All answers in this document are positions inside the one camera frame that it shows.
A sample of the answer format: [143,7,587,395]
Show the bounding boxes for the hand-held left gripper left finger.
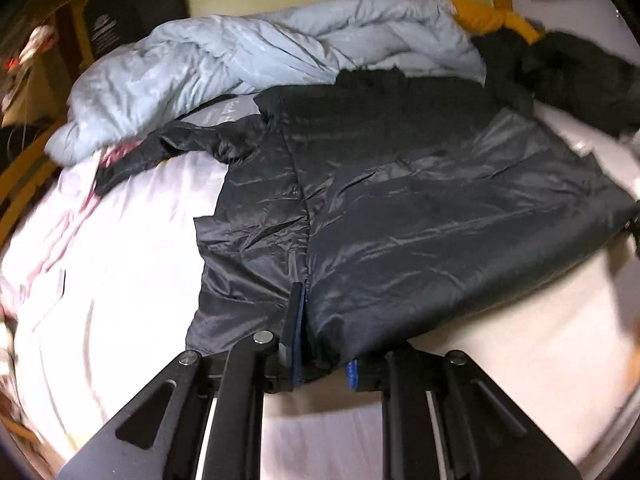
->
[57,282,306,480]

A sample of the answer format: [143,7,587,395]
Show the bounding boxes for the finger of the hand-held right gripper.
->
[625,212,640,256]

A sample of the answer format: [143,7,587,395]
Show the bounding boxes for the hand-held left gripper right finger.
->
[345,347,583,480]

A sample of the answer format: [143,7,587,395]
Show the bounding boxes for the black puffer jacket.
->
[95,67,638,386]

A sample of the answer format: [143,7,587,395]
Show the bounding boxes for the black hooded coat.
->
[470,27,640,136]

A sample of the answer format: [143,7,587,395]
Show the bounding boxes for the yellow pillow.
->
[452,0,546,43]

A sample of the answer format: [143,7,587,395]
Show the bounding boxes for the light blue duvet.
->
[45,0,488,166]

